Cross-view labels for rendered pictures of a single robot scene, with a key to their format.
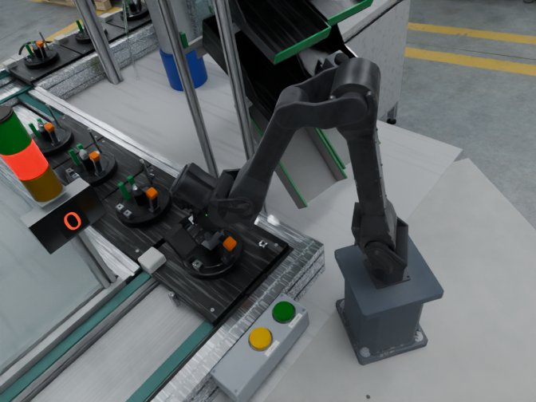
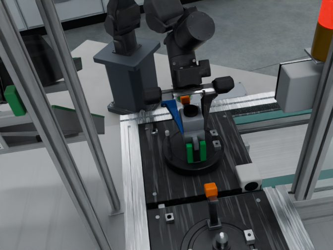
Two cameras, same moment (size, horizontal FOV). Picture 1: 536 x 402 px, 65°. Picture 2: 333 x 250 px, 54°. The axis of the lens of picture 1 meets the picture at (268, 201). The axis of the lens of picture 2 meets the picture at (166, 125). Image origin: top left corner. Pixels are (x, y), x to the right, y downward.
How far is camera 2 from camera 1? 113 cm
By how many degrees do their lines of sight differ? 85
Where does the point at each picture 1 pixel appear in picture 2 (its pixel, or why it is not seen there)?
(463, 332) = not seen: hidden behind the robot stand
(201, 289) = (222, 132)
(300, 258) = (142, 116)
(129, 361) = (300, 144)
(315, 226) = (91, 173)
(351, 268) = (139, 56)
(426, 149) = not seen: outside the picture
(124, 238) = (266, 228)
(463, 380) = not seen: hidden behind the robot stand
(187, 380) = (264, 100)
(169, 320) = (257, 153)
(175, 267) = (231, 160)
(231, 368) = (235, 90)
